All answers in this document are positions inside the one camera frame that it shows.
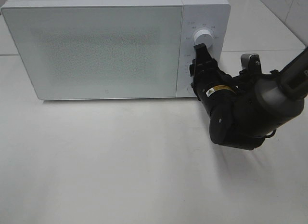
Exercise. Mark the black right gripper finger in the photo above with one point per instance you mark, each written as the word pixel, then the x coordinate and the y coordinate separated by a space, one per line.
pixel 250 62
pixel 203 68

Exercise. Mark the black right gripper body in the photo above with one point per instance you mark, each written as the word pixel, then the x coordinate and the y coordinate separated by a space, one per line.
pixel 213 87

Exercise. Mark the white microwave door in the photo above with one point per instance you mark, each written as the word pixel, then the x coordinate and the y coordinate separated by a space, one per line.
pixel 98 52

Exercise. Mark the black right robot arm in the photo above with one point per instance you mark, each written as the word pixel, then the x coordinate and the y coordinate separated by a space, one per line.
pixel 247 109

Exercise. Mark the upper white power knob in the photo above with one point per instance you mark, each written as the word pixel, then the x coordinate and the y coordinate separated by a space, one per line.
pixel 205 36

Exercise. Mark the white microwave oven body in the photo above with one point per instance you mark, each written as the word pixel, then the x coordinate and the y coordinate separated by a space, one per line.
pixel 195 15

